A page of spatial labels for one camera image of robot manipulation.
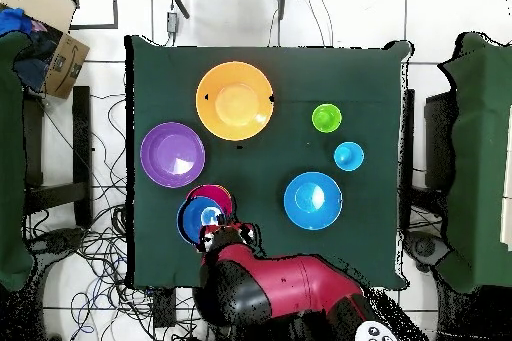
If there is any dark blue small bowl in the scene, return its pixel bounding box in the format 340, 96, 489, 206
176, 195, 228, 246

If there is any pink-red small bowl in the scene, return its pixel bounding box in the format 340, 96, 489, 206
185, 184, 234, 218

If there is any light blue bowl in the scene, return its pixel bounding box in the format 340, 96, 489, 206
283, 171, 344, 232

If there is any light blue cup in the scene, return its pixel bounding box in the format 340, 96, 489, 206
333, 141, 365, 173

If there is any light green cup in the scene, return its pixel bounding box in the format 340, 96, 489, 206
311, 103, 344, 135

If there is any black floor box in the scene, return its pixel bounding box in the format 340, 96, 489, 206
152, 287, 177, 328

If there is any purple bowl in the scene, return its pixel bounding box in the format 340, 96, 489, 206
139, 121, 206, 189

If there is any large orange bowl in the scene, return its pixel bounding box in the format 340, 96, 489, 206
195, 61, 276, 142

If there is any dark green tablecloth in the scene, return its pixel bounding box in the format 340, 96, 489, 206
124, 34, 413, 290

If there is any green cloth covered table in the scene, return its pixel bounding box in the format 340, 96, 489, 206
0, 30, 35, 292
437, 31, 512, 294

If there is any cardboard box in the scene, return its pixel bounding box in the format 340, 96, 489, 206
0, 0, 91, 101

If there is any blue cloth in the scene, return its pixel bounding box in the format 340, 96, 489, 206
0, 7, 33, 36

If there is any black pedestal base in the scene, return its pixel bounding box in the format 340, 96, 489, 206
401, 230, 453, 274
25, 226, 87, 256

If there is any black stool frame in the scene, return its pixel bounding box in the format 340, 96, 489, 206
23, 85, 94, 228

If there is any thin black frame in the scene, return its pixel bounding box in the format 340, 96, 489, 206
59, 0, 120, 31

